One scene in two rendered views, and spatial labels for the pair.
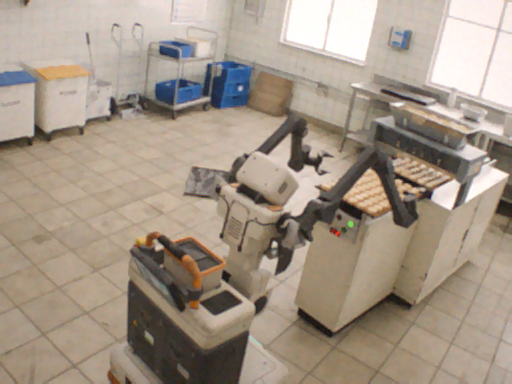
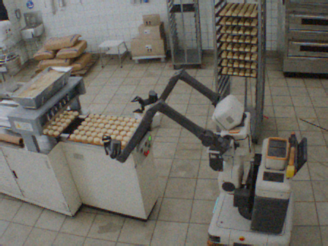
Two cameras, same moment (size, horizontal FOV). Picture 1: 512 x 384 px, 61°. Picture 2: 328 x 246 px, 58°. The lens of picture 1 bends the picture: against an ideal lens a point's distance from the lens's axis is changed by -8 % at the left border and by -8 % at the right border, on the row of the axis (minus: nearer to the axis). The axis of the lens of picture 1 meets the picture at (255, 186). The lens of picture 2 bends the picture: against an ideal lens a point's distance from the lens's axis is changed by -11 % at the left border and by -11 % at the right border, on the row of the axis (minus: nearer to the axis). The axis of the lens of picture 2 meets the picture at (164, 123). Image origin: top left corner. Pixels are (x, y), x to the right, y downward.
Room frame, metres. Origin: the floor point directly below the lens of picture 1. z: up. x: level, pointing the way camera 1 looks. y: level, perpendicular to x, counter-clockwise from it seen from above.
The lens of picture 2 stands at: (2.72, 1.54, 2.31)
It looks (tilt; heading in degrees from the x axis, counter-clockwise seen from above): 33 degrees down; 252
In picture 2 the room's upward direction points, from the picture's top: 7 degrees counter-clockwise
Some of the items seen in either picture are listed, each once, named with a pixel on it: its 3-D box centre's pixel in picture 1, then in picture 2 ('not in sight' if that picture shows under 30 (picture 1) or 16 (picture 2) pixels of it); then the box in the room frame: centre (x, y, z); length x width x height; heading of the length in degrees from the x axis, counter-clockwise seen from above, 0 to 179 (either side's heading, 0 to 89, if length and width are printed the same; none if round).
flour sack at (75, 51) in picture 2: not in sight; (72, 48); (2.41, -4.48, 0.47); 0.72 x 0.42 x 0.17; 62
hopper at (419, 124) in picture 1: (432, 125); (43, 88); (2.91, -1.06, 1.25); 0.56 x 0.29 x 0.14; 48
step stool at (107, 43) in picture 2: not in sight; (114, 52); (1.65, -4.32, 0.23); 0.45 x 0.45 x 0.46; 49
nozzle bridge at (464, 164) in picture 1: (422, 159); (50, 112); (2.91, -1.06, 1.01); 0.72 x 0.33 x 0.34; 48
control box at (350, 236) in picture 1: (339, 223); (144, 148); (2.26, -0.48, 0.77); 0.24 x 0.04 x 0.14; 48
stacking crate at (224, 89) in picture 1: (227, 84); not in sight; (6.98, 0.69, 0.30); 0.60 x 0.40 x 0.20; 147
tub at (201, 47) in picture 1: (191, 46); not in sight; (6.38, 1.19, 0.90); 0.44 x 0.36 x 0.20; 66
